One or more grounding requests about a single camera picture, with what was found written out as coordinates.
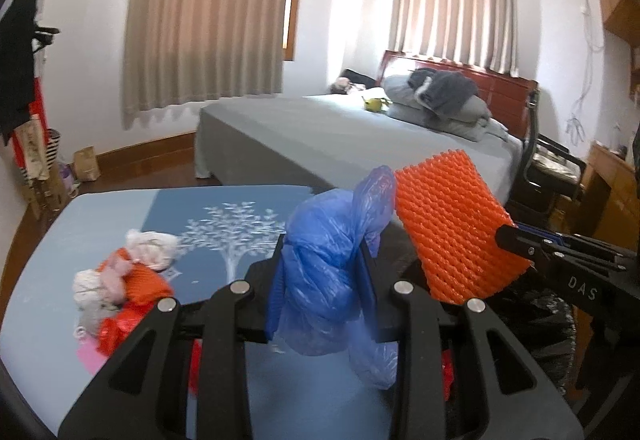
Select grey pillow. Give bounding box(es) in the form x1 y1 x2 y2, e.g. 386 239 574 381
381 74 426 108

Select black lined trash bin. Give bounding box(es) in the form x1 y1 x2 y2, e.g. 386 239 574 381
415 260 583 403

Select large orange foam net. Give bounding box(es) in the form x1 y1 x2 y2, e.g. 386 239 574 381
394 149 533 306

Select grey tissue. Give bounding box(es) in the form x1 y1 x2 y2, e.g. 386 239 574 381
77 305 113 338

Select narrow beige curtain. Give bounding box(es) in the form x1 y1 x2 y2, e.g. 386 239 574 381
387 0 519 76

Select red shiny wrapper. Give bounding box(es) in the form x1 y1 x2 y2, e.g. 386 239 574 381
440 355 457 401

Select red plastic bag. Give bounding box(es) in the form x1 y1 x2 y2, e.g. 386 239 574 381
96 309 205 398

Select striped bag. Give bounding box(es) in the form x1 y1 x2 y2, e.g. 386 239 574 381
30 127 64 182

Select dark grey clothing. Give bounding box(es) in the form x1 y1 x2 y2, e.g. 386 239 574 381
407 68 481 116

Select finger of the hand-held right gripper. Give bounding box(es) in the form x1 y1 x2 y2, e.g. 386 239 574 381
494 221 627 272
517 221 621 252

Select hanging black clothing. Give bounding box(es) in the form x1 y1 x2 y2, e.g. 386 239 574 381
0 0 41 146

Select blue printed tablecloth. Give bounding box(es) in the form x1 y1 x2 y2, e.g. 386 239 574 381
0 184 396 440

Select folded grey quilt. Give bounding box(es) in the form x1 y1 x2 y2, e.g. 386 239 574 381
387 98 509 142

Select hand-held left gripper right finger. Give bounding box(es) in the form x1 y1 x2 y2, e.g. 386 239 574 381
357 243 586 440

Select bed with grey sheet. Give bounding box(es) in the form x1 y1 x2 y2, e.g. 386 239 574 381
195 93 523 216

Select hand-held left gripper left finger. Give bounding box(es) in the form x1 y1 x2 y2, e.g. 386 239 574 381
57 235 296 440

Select small orange foam net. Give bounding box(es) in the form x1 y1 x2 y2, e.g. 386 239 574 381
97 247 176 307

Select pinkish white tissue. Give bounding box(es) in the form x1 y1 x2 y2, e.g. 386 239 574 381
72 267 127 313

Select wooden desk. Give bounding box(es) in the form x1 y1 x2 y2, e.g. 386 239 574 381
550 143 640 251

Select blue plastic bag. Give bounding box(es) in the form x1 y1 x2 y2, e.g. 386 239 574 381
267 165 401 391

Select wide beige curtain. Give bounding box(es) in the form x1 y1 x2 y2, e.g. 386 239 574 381
122 0 301 128

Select red hanging bag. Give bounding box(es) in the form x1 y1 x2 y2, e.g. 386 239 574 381
12 75 49 171

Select brown paper bag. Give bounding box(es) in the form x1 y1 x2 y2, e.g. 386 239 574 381
74 146 100 182

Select hanging wall cables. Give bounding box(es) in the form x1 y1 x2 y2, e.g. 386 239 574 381
567 0 606 143

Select black pillow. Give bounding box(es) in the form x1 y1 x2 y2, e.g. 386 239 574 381
342 69 381 94

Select red wooden headboard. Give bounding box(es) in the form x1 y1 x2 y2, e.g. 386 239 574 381
377 49 541 142

